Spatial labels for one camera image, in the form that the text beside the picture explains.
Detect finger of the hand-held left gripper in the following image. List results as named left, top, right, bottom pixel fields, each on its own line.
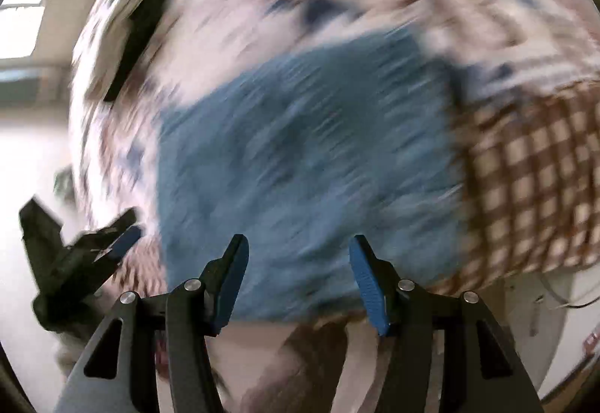
left=94, top=225, right=144, bottom=264
left=70, top=207, right=139, bottom=251

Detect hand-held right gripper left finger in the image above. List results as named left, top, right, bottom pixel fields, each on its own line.
left=54, top=234, right=250, bottom=413

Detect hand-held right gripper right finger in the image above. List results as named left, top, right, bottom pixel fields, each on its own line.
left=349, top=235, right=545, bottom=413

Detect blue denim pants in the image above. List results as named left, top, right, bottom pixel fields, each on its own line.
left=157, top=26, right=470, bottom=322

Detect folded dark pants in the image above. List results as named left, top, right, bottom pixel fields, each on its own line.
left=103, top=0, right=173, bottom=103

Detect folded white pants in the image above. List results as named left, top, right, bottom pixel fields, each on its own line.
left=100, top=0, right=156, bottom=50

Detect person's pink pajama legs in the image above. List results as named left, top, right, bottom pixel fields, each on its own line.
left=241, top=317, right=359, bottom=413

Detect window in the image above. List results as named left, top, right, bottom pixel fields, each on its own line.
left=0, top=3, right=48, bottom=64

